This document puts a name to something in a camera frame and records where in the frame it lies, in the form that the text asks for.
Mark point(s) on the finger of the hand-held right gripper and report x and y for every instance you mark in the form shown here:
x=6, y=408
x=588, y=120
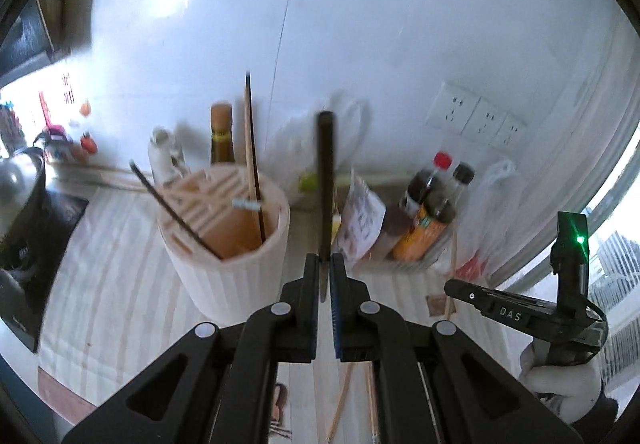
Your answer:
x=467, y=295

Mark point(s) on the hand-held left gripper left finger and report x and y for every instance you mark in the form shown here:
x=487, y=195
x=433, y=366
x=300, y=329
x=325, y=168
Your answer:
x=307, y=304

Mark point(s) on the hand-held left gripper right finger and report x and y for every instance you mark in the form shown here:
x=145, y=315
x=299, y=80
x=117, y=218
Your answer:
x=335, y=324

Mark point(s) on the cream ribbed chopstick holder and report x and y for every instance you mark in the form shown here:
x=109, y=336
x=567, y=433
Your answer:
x=235, y=284

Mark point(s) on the dark brown chopstick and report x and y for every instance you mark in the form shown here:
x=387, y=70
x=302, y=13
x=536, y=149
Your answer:
x=260, y=219

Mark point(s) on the blue-tipped wooden chopstick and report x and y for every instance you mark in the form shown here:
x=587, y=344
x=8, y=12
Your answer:
x=245, y=204

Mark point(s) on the thick black chopstick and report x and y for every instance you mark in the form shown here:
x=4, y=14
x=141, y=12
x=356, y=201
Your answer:
x=325, y=174

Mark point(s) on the thin dark chopstick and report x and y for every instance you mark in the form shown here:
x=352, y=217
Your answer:
x=170, y=209

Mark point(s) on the person's right hand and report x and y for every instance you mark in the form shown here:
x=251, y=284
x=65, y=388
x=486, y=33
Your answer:
x=560, y=384

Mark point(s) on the red bagged item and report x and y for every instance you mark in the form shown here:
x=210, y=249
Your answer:
x=467, y=269

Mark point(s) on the clear plastic tray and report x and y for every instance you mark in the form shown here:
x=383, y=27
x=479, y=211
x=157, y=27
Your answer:
x=400, y=264

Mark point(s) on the dark soy sauce bottle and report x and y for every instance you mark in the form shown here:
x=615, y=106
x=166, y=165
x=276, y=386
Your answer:
x=425, y=234

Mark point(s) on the filled clear plastic bag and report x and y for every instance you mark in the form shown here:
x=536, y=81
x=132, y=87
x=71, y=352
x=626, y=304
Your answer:
x=495, y=214

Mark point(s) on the paper packet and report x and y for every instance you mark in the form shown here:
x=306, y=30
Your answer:
x=357, y=219

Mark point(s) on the red-capped dark bottle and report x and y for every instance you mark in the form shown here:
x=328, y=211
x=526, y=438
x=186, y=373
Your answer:
x=425, y=184

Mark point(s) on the empty clear plastic bag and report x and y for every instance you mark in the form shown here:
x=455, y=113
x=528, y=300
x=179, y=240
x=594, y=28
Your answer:
x=300, y=139

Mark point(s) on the gold-capped dark bottle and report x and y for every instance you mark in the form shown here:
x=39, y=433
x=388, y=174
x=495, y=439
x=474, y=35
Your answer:
x=222, y=134

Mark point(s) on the black gas stove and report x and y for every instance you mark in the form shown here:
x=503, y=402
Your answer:
x=45, y=234

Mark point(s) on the red kettle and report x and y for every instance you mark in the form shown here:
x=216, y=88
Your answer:
x=52, y=134

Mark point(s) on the black range hood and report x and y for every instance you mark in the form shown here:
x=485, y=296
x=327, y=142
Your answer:
x=30, y=39

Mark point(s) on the white wall socket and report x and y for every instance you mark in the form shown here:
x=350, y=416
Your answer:
x=510, y=130
x=484, y=120
x=452, y=105

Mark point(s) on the persimmon wall sticker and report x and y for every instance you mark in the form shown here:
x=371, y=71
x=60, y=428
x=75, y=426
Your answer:
x=89, y=143

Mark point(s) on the orange wall sticker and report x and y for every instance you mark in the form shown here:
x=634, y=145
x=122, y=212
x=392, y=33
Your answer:
x=86, y=108

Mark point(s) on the red wall sticker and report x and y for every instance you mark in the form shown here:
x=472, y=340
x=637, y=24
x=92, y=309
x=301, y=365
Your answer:
x=67, y=89

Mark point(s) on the colourful wall decoration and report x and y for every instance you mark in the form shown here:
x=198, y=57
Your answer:
x=7, y=122

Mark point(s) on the wooden wall cabinet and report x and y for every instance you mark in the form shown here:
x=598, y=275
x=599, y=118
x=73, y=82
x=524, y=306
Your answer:
x=75, y=9

